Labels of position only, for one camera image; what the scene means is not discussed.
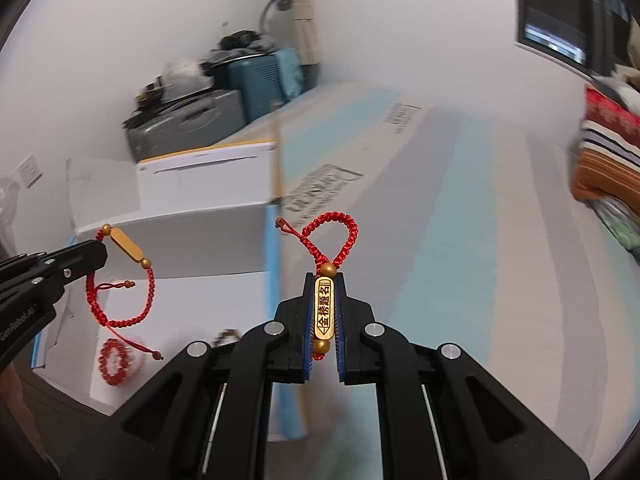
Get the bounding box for teal suitcase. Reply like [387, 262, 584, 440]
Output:
[227, 49, 303, 126]

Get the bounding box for blue striped mattress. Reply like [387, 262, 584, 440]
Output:
[215, 82, 640, 480]

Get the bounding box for dark window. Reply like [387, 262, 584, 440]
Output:
[515, 0, 640, 78]

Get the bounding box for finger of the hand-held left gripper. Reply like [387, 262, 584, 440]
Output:
[0, 240, 107, 268]
[0, 250, 109, 311]

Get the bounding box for white plastic bag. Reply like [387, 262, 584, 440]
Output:
[162, 57, 208, 91]

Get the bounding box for white wall socket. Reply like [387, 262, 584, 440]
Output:
[17, 155, 43, 186]

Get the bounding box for red bead bracelet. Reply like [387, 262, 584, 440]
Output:
[98, 338, 146, 387]

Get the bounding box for red cord bracelet gold bar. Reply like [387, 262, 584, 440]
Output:
[85, 224, 165, 361]
[275, 212, 360, 363]

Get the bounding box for beige curtain strip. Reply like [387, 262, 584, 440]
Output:
[292, 0, 321, 66]

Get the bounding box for striped folded blanket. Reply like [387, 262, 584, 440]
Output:
[572, 85, 640, 203]

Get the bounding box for grey suitcase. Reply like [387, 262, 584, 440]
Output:
[124, 89, 248, 163]

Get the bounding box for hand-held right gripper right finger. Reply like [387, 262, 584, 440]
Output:
[338, 272, 588, 480]

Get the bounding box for floral quilt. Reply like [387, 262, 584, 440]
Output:
[592, 195, 640, 266]

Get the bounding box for white cardboard box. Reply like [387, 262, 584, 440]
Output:
[30, 142, 306, 441]

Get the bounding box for black bag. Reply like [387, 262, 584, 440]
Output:
[207, 31, 273, 63]

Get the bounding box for blue desk lamp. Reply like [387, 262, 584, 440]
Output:
[259, 0, 296, 36]

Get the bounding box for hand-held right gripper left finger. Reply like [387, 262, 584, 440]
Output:
[62, 272, 318, 480]

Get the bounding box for clear plastic bag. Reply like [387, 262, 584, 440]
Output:
[0, 175, 21, 241]

